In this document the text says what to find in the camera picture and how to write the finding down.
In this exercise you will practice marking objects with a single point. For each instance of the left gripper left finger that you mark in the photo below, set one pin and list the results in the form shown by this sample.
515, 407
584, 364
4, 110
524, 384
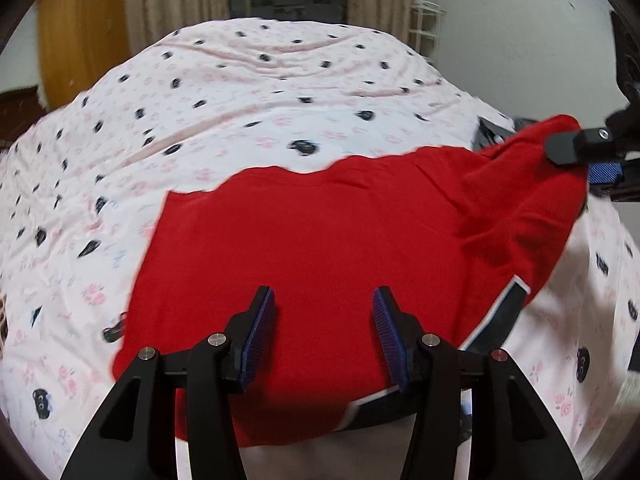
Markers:
132, 434

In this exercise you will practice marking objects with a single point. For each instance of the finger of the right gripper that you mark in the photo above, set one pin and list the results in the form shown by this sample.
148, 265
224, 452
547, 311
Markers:
604, 173
587, 146

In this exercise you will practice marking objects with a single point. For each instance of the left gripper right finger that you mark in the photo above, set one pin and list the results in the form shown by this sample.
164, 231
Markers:
513, 434

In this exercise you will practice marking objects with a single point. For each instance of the red and white jersey shirt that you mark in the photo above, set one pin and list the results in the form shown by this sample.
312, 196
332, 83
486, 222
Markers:
463, 240

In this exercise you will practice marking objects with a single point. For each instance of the grey purple jacket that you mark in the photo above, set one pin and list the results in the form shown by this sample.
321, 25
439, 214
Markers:
488, 133

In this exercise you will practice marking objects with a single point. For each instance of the pink cat-print bed quilt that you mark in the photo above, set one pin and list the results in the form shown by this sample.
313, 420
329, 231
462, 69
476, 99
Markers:
82, 189

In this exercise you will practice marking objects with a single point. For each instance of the dark wooden headboard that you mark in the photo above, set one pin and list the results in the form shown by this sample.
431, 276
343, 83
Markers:
19, 109

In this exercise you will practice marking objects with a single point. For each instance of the orange wooden wardrobe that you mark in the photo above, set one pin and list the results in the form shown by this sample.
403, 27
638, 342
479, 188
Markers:
79, 41

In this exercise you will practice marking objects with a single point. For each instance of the white wire shelf rack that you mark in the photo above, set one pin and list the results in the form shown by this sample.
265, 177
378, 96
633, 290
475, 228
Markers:
425, 27

